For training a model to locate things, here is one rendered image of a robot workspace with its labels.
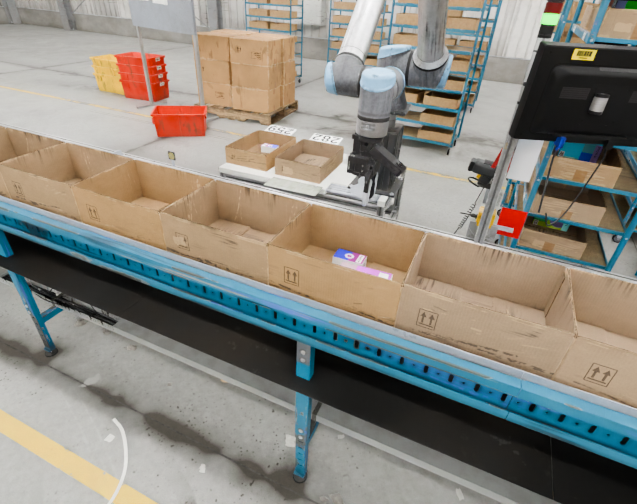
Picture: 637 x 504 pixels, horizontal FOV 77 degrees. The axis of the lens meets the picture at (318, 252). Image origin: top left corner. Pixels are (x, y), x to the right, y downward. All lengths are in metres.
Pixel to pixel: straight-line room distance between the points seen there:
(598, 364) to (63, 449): 1.95
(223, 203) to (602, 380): 1.26
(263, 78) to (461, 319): 5.11
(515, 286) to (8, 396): 2.22
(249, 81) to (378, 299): 5.10
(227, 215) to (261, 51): 4.36
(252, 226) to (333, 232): 0.33
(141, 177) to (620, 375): 1.68
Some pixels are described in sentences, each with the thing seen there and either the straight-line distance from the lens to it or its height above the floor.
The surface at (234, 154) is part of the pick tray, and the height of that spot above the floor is 0.81.
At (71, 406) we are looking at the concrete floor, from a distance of 2.27.
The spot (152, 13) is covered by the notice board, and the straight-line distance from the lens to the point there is 6.42.
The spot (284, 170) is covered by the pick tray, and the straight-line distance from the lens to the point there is 2.30.
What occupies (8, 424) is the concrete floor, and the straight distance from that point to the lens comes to 2.34.
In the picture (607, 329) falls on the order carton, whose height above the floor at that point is 0.89.
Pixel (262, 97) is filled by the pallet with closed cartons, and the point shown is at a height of 0.35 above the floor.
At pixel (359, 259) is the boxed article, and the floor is 0.93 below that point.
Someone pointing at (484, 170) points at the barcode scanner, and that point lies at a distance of 1.80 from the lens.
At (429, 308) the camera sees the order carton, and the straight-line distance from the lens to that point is 1.05.
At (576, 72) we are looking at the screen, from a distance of 1.56.
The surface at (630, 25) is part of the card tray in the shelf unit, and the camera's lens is 2.17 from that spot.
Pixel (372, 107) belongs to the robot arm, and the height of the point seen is 1.40.
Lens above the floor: 1.66
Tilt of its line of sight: 34 degrees down
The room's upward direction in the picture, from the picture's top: 3 degrees clockwise
